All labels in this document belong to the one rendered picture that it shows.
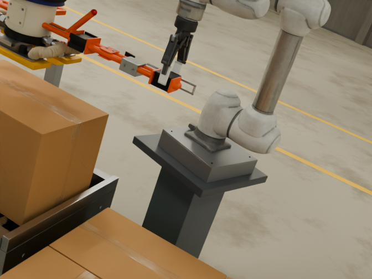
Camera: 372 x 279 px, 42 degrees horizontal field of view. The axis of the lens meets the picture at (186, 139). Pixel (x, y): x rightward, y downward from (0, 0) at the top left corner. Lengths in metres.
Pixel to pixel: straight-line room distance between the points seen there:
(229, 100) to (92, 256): 0.93
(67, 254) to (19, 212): 0.24
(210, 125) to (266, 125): 0.27
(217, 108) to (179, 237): 0.68
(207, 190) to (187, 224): 0.35
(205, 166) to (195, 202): 0.26
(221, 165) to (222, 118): 0.22
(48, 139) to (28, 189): 0.20
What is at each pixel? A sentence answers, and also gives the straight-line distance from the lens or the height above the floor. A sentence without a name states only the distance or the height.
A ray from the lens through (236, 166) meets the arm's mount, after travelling 2.32.
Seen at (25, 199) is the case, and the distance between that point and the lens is 1.90.
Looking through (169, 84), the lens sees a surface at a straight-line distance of 1.65.
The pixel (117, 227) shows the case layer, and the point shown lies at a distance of 2.09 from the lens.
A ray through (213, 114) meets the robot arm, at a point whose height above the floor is 1.00.
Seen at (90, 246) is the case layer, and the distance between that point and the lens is 1.95.
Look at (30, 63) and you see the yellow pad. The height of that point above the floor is 1.14.
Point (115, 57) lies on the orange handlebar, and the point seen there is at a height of 1.25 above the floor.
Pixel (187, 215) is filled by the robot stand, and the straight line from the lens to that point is 2.41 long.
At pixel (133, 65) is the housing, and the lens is 1.72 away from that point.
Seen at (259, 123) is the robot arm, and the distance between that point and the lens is 2.18.
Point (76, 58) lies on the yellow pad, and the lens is 2.01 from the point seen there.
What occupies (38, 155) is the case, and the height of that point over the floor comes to 0.86.
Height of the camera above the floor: 1.72
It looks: 22 degrees down
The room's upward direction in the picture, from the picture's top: 19 degrees clockwise
